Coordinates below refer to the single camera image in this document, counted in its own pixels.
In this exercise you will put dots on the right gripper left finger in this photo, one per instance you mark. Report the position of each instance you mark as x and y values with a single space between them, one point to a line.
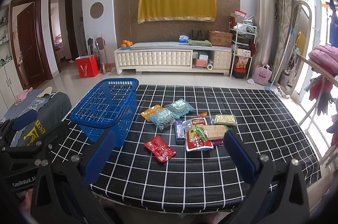
95 157

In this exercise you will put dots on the pink tote bag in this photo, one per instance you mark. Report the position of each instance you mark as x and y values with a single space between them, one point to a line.
262 74

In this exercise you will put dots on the red paper bag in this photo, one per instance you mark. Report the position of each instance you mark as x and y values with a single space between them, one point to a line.
87 66

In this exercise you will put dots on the oranges on plate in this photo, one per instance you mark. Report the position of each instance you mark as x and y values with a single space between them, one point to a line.
126 44

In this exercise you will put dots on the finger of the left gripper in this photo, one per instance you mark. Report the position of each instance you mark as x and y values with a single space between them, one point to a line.
51 142
24 120

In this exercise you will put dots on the small cracker pack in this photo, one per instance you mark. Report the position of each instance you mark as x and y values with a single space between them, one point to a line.
228 120

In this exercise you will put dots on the blue plastic basket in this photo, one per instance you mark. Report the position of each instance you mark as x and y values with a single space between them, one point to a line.
110 104

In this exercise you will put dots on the green folded cloth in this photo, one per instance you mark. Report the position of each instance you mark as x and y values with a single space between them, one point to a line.
199 43

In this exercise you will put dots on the yellow cloth covered television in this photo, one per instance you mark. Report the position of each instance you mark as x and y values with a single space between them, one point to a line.
177 10

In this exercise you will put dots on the beige patterned curtain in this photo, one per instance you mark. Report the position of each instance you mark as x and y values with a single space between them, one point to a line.
284 16

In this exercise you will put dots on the orange yellow snack pouch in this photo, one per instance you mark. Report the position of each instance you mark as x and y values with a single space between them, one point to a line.
150 111

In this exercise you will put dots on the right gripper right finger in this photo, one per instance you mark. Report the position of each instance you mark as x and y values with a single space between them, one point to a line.
241 157

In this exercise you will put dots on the purple snack bar pack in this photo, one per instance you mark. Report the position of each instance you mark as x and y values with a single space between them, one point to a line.
179 132

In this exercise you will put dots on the large cracker pack green edge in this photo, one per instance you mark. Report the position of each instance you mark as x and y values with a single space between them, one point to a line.
212 132

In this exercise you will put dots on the pink folded blanket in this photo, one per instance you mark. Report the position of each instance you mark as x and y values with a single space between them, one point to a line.
325 56

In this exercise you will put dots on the white tufted TV cabinet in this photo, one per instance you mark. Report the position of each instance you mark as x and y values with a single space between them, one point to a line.
173 57

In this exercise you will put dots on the cardboard box on cabinet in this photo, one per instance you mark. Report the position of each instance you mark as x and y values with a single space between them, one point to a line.
218 38

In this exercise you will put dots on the silver standing air conditioner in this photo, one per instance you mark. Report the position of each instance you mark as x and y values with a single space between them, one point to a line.
264 21

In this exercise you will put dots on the red flat snack packet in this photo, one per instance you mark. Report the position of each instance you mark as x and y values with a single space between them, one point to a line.
160 149

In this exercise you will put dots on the purple yellow snack packet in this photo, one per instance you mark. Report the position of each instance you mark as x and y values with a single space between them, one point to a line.
217 142

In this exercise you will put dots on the white metal shelf rack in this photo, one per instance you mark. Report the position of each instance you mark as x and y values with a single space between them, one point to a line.
244 41

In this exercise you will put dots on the orange stick snack pack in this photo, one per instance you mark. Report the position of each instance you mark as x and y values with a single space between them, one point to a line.
202 114

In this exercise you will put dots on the grey sofa with clothes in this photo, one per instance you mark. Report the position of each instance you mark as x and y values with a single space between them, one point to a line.
51 107

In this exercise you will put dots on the light blue snack bag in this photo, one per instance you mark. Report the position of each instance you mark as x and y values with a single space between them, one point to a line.
180 108
162 118

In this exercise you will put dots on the brown wooden door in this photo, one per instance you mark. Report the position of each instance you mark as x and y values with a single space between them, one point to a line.
28 45

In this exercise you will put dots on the red white tray snack pack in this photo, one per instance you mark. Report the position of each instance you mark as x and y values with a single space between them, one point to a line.
193 138

